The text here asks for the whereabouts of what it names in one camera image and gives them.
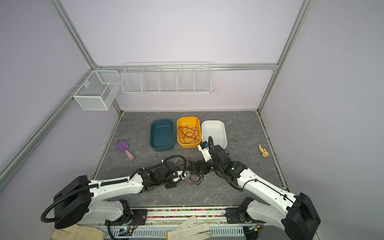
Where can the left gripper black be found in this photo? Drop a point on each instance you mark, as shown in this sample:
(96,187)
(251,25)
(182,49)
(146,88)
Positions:
(172,185)

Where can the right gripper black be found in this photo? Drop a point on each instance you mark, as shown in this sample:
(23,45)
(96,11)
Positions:
(203,164)

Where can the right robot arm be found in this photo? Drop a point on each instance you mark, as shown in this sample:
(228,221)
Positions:
(295,214)

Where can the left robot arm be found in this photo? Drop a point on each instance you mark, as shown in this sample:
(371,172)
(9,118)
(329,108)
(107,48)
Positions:
(88,202)

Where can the teal plastic bin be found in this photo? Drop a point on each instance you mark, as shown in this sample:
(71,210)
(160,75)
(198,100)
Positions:
(162,135)

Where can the yellow plastic bin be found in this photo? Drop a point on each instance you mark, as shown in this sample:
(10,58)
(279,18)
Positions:
(189,133)

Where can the white plastic bin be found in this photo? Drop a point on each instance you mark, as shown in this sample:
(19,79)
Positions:
(216,129)

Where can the purple pink scoop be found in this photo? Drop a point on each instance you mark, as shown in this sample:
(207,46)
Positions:
(123,147)

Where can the white work glove centre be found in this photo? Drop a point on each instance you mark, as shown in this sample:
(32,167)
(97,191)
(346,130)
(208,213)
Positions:
(187,231)

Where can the beige toy figure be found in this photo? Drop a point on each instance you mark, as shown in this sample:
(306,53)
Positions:
(264,152)

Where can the small white mesh basket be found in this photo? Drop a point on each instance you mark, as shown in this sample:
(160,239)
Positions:
(99,90)

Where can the cream work glove left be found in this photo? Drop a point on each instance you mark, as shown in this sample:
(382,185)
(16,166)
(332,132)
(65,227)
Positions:
(77,232)

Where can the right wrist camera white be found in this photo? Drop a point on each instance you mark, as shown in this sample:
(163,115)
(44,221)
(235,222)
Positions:
(204,147)

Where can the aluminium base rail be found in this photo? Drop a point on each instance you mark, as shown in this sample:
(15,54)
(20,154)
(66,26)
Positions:
(165,216)

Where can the long white wire basket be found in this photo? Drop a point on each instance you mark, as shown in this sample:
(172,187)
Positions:
(167,78)

